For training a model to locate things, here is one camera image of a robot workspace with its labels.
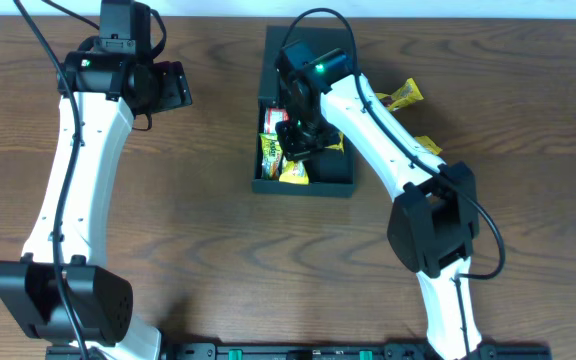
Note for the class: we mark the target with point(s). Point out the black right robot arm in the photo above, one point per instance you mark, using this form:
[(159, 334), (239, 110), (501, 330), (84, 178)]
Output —
[(435, 216)]

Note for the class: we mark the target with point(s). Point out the yellow Julies snack packet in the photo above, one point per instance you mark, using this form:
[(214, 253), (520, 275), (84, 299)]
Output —
[(429, 144)]

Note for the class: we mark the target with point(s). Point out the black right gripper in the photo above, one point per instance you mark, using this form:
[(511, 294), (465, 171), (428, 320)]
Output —
[(302, 145)]

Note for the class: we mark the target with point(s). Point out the yellow Apollo cake packet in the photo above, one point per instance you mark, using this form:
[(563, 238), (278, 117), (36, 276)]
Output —
[(294, 172)]

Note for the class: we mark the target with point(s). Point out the small yellow snack packet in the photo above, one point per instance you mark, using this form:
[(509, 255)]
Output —
[(339, 146)]

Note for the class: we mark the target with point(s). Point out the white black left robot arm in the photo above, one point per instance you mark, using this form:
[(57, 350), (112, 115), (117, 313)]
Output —
[(60, 290)]

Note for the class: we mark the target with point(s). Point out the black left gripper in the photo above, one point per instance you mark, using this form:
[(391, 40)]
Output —
[(178, 86)]

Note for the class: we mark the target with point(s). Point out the green yellow snack bar wrapper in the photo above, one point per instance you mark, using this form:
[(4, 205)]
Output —
[(271, 156)]

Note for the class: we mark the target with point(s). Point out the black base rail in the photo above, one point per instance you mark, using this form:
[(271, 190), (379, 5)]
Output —
[(392, 351)]

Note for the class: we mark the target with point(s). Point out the yellow chocolate cake packet top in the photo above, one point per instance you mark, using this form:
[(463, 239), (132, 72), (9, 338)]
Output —
[(408, 94)]

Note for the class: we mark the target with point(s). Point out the black box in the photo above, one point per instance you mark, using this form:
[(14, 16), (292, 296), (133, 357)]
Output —
[(331, 173)]

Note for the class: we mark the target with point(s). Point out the red snack can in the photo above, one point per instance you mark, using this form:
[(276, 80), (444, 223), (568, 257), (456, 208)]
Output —
[(272, 117)]

